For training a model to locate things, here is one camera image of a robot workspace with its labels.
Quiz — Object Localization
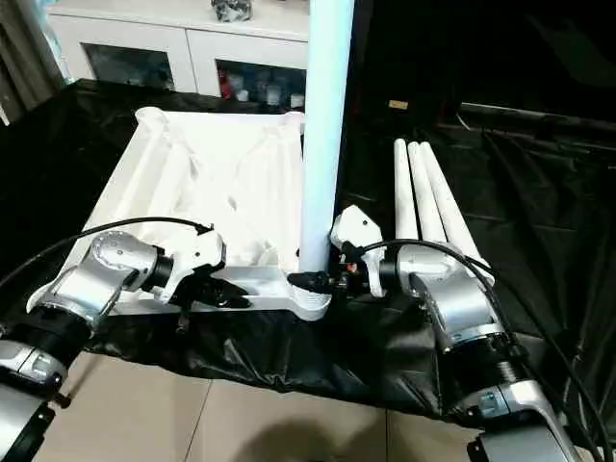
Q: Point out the white plastic table leg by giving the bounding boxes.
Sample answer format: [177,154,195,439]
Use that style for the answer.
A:
[406,141,451,244]
[419,141,495,285]
[292,0,356,309]
[392,138,420,242]

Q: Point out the black glossy mat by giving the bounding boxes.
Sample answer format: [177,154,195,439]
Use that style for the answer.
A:
[0,76,616,424]

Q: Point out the white cabinet with glass doors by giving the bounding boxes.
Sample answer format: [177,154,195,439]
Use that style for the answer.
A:
[45,0,314,105]

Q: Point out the long black bar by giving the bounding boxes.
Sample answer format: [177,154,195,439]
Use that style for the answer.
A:
[459,100,616,126]

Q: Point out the dark object on cabinet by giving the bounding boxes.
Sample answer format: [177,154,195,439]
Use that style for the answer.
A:
[210,0,254,24]

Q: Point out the grey curtain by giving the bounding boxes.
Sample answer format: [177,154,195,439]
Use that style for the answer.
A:
[0,0,73,126]

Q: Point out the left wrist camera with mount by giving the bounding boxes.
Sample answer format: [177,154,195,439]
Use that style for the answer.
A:
[166,233,226,304]

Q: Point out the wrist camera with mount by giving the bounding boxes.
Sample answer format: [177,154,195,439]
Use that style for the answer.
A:
[329,205,384,297]
[166,233,226,304]

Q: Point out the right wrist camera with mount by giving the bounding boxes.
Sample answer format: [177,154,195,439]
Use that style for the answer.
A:
[329,205,384,297]

